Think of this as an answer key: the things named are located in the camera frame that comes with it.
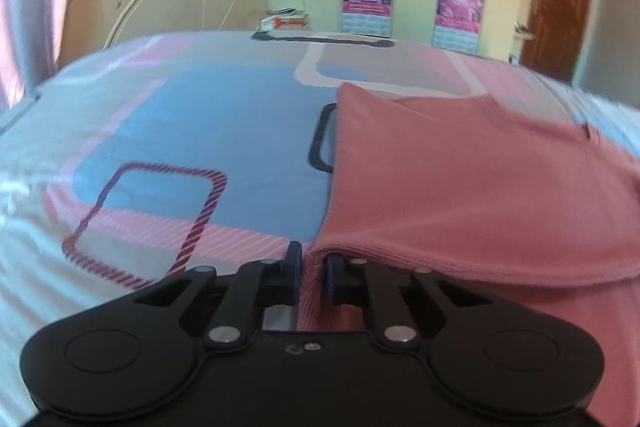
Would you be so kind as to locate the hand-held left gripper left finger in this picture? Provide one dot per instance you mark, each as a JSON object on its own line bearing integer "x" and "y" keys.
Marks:
{"x": 291, "y": 268}

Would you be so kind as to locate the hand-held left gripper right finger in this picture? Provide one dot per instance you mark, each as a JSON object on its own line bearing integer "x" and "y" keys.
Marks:
{"x": 334, "y": 281}

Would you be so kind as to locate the pink garment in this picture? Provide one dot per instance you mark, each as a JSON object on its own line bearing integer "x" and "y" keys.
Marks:
{"x": 475, "y": 207}

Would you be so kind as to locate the patterned bed sheet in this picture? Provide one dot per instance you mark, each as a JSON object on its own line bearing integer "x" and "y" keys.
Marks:
{"x": 150, "y": 132}

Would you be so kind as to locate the white and orange box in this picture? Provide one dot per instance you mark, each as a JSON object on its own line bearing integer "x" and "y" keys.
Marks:
{"x": 282, "y": 22}

